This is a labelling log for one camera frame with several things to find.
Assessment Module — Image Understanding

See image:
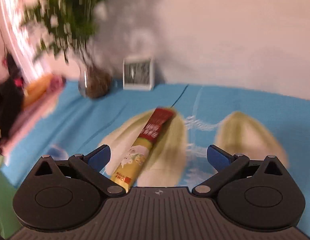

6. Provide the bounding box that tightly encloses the pink folded cloth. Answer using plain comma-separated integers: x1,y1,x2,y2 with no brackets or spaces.
0,75,67,156

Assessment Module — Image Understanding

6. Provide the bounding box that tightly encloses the blue floral tablecloth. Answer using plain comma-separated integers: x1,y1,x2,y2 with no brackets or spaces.
0,79,310,233

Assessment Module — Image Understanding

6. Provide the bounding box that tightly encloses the green plastic bowl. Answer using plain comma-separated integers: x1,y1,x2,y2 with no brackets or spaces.
0,154,21,239

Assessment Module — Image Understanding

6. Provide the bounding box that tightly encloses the leafy plant in glass vase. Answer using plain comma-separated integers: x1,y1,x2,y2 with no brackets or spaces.
21,0,116,100

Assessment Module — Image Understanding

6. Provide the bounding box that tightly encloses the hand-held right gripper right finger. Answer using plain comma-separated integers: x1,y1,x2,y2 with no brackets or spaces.
192,144,287,197

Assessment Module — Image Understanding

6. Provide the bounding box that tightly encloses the floral curtain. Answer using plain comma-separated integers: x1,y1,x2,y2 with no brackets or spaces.
0,0,52,82

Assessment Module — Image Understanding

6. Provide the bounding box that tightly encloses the red and yellow stick packet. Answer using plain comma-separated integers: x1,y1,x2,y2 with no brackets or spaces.
109,107,176,193

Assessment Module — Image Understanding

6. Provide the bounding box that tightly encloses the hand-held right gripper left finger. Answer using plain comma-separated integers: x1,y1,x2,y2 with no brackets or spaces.
32,144,126,197

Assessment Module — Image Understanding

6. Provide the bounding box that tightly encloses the white digital clock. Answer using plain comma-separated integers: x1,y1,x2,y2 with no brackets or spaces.
122,57,155,91

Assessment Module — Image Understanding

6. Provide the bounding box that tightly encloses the orange cloth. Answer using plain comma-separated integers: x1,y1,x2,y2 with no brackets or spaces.
22,73,55,108

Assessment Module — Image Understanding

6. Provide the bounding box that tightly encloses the black cloth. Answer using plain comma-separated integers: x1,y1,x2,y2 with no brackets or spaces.
0,54,26,142

